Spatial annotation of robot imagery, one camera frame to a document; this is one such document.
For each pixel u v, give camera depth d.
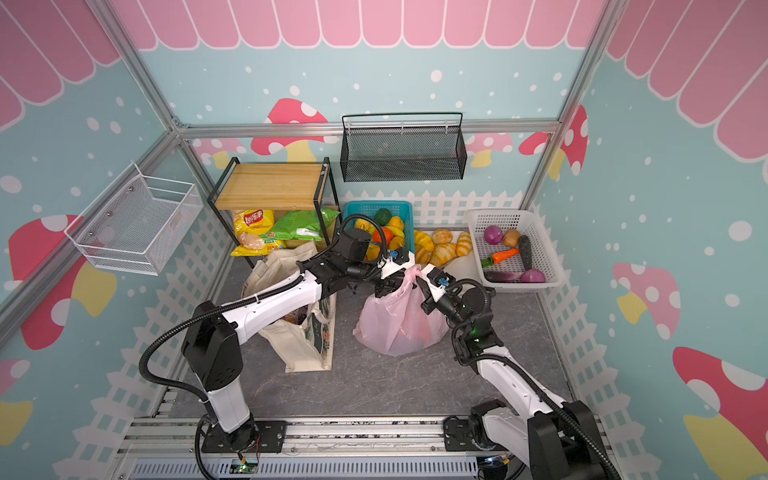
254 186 0.85
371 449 0.74
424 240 1.12
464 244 1.12
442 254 1.07
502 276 1.01
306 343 0.77
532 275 0.99
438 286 0.63
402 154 0.93
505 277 1.01
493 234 1.12
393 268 0.67
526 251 1.07
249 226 0.92
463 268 1.06
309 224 0.85
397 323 0.79
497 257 1.07
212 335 0.51
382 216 1.15
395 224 1.15
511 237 1.11
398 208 1.16
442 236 1.13
